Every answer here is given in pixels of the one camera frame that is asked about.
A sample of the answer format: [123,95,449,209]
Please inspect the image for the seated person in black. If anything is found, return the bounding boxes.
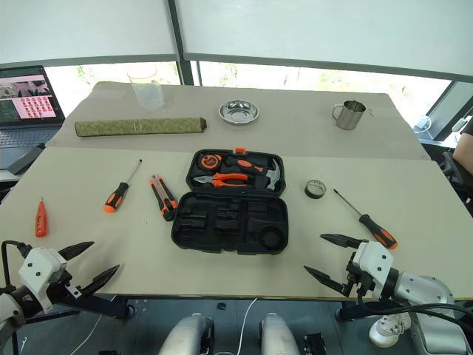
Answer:
[452,117,473,175]

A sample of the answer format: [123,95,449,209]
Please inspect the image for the white sneaker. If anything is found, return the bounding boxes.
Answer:
[368,312,412,348]

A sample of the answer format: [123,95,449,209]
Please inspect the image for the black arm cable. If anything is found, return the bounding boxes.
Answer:
[364,299,473,322]
[1,240,31,293]

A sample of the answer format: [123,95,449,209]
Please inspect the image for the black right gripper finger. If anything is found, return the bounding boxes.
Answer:
[319,233,370,250]
[303,265,353,297]

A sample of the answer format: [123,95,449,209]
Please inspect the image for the black table foot bar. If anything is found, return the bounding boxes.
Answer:
[335,301,406,322]

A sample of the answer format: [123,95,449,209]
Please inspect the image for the black electrical tape roll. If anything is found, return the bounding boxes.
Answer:
[304,179,327,201]

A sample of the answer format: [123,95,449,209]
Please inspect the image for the orange black claw hammer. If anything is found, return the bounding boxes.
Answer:
[225,155,284,192]

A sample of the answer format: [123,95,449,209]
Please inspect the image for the orange black utility knife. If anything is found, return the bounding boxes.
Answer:
[149,175,179,222]

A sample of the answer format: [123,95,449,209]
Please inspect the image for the dark monitor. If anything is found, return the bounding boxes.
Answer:
[424,80,473,141]

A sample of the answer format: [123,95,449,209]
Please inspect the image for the white floor cable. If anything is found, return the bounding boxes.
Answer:
[235,297,259,355]

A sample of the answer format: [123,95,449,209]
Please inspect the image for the orange voltage tester pen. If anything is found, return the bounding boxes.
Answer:
[35,197,50,238]

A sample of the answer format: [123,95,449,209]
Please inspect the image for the black floor box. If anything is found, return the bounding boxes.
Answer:
[304,332,327,355]

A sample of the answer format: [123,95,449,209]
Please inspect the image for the white power adapter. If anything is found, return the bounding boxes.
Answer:
[413,115,434,135]

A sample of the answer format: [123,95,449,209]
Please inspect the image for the long orange black screwdriver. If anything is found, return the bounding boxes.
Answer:
[333,188,399,251]

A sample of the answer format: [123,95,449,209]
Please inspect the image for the clear plastic cup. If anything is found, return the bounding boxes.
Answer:
[127,66,166,112]

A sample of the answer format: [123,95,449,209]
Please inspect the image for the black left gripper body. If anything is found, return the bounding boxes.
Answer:
[50,271,83,305]

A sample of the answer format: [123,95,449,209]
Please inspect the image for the dark window frame post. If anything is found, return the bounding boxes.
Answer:
[167,0,194,87]

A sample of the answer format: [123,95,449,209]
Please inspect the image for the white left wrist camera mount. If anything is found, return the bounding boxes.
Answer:
[18,247,69,315]

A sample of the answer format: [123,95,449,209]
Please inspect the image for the stainless steel bowl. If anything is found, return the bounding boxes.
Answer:
[218,99,261,126]

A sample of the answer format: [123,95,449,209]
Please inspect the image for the rolled green mat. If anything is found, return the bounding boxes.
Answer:
[74,117,208,139]

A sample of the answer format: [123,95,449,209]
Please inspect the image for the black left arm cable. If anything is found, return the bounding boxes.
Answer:
[1,240,31,293]

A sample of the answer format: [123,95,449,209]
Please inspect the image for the narrow white roller blind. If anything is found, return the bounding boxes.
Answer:
[0,0,181,64]

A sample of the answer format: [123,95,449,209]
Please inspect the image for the black office chair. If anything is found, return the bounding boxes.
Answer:
[440,150,466,186]

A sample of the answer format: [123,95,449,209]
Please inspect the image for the silver rounded leg shell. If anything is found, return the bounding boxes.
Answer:
[259,312,301,355]
[157,313,216,355]

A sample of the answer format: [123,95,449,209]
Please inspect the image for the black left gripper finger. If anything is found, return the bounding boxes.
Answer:
[58,241,95,262]
[78,264,122,299]

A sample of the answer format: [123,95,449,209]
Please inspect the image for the black tool case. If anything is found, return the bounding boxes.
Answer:
[171,147,290,256]

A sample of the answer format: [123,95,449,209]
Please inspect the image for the short orange black screwdriver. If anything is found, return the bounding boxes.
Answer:
[103,158,143,214]

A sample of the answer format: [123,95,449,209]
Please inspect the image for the flat black device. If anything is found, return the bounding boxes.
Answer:
[7,143,47,175]

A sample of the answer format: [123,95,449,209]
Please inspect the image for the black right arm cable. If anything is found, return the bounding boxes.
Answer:
[364,299,473,322]

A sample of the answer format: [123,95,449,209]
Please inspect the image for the stainless steel mug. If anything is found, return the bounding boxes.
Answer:
[331,99,367,131]

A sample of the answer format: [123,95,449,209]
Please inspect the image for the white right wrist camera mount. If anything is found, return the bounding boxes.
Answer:
[351,241,395,300]

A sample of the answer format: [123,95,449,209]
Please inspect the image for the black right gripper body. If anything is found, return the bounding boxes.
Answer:
[345,251,375,301]

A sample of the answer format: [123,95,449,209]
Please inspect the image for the open laptop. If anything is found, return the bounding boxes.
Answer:
[0,65,67,171]

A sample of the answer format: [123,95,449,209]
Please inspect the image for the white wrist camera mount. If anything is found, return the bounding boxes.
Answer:
[351,241,395,300]
[18,247,69,315]

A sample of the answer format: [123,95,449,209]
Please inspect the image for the orange handled pliers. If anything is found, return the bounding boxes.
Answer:
[193,172,249,189]

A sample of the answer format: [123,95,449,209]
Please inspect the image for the orange black tape measure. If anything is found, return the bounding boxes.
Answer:
[197,153,223,172]

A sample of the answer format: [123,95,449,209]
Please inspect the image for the wide white roller blind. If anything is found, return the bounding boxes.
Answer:
[174,0,473,79]

